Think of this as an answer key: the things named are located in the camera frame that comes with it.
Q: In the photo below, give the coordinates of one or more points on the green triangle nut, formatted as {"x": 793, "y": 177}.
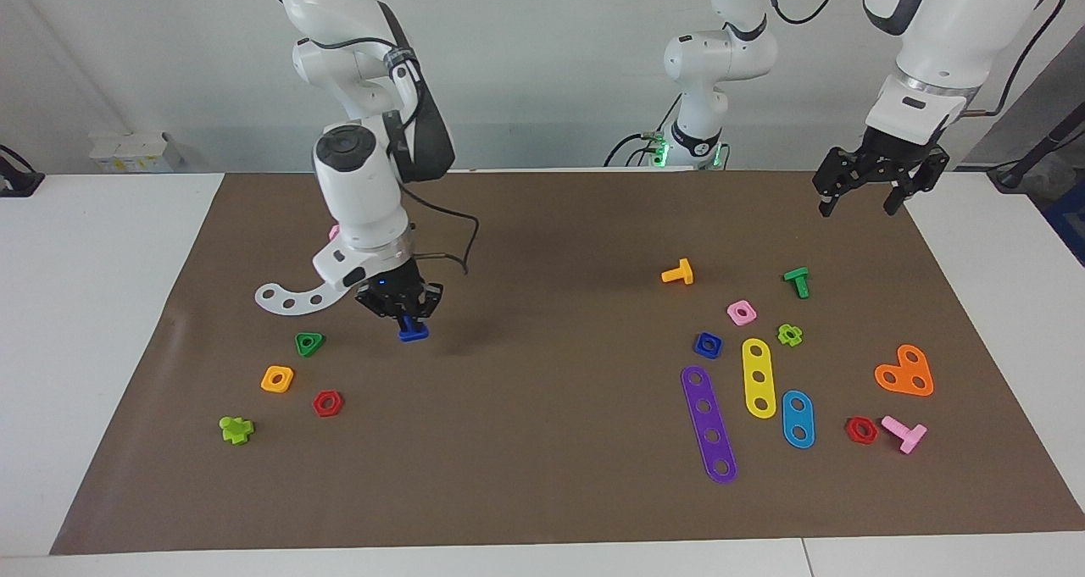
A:
{"x": 299, "y": 338}

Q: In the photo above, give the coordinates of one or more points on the lime green cross nut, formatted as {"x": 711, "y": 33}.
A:
{"x": 797, "y": 337}

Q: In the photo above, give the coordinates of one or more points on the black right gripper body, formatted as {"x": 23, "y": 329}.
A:
{"x": 397, "y": 282}

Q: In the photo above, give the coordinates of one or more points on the green plastic screw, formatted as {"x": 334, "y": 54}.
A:
{"x": 798, "y": 279}

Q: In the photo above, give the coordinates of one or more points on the lime green cross-head screw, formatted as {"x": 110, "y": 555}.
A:
{"x": 235, "y": 431}

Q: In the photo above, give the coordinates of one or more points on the yellow three-hole strip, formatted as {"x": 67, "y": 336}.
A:
{"x": 757, "y": 363}

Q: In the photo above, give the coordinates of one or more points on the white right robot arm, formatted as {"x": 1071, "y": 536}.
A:
{"x": 356, "y": 179}

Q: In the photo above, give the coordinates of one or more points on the brown table mat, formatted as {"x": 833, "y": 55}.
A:
{"x": 542, "y": 475}

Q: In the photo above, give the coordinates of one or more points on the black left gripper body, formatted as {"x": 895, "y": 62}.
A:
{"x": 894, "y": 153}

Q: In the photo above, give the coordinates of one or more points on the purple four-hole strip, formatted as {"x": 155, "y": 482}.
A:
{"x": 709, "y": 422}

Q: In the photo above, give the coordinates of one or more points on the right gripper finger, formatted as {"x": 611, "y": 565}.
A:
{"x": 381, "y": 302}
{"x": 431, "y": 299}

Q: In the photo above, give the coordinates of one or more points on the blue two-hole strip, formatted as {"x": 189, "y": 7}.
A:
{"x": 798, "y": 419}

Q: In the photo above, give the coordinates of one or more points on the red hexagon nut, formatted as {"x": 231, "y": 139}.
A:
{"x": 318, "y": 406}
{"x": 850, "y": 431}

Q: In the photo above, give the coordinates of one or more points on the orange square nut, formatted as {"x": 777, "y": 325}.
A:
{"x": 267, "y": 382}

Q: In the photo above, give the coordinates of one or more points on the white curved perforated strip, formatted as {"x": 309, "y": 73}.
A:
{"x": 302, "y": 304}

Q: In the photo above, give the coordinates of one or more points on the white background box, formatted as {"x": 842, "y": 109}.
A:
{"x": 127, "y": 152}

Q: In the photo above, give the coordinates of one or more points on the blue square nut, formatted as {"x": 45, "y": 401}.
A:
{"x": 699, "y": 348}

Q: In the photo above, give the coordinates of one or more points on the orange three-hole corner plate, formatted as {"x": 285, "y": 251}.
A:
{"x": 905, "y": 374}

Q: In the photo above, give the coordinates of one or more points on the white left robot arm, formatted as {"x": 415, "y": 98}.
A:
{"x": 958, "y": 26}

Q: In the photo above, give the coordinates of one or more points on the blue crate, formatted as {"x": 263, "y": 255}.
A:
{"x": 1070, "y": 221}

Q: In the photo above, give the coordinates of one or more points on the orange plastic screw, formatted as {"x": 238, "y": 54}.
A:
{"x": 682, "y": 274}

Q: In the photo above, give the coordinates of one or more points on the black clamp on table edge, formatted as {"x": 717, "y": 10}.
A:
{"x": 21, "y": 183}

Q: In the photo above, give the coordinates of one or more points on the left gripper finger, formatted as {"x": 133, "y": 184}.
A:
{"x": 920, "y": 179}
{"x": 835, "y": 179}

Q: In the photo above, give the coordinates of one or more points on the black stand pole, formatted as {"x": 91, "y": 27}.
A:
{"x": 1038, "y": 149}

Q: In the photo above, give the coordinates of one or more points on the pink square nut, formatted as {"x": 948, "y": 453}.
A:
{"x": 732, "y": 314}

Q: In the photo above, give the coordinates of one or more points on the blue triangle-head screw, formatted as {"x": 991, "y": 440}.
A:
{"x": 414, "y": 333}

